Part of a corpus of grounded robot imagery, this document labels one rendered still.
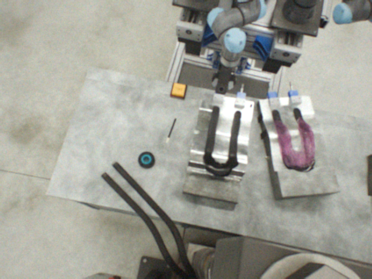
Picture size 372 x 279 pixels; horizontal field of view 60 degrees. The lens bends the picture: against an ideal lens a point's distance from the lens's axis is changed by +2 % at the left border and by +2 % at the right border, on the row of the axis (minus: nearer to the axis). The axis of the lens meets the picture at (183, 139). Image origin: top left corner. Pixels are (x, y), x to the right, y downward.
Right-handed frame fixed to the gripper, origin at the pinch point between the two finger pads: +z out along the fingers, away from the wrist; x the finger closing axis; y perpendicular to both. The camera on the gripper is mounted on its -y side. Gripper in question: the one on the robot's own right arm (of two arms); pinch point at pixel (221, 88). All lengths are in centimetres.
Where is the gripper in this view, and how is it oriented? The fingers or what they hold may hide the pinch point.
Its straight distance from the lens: 149.0
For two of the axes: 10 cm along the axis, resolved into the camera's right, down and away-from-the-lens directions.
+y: 2.0, -9.3, 3.1
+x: -9.8, -1.9, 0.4
